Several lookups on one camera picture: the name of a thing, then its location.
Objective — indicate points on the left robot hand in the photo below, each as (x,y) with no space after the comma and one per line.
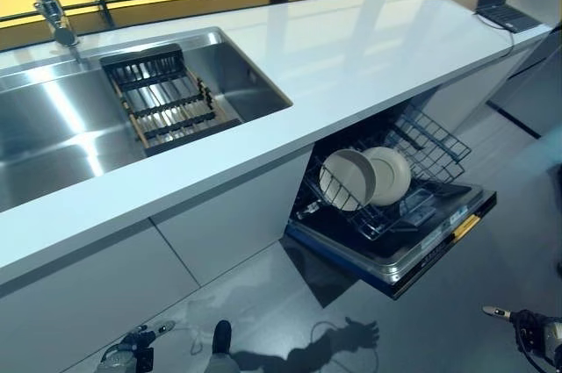
(131,340)

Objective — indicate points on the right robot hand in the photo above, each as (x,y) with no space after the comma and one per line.
(529,327)

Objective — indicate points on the deep cream plate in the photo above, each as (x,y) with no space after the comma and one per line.
(347,180)

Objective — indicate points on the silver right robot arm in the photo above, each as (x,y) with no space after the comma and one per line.
(554,338)

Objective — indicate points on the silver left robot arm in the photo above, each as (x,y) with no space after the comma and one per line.
(116,366)

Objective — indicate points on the white cabinet door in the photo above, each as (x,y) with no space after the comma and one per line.
(232,219)
(88,303)

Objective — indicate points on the black robot left foot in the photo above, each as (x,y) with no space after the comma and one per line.
(221,338)

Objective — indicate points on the white robot left leg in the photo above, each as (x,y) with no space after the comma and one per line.
(224,364)

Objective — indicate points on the stainless steel sink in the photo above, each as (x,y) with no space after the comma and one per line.
(52,127)

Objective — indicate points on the black sink dish rack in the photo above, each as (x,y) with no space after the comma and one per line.
(162,105)

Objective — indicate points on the chrome kitchen faucet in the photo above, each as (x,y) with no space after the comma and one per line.
(48,4)

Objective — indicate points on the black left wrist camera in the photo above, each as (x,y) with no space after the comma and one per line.
(145,360)

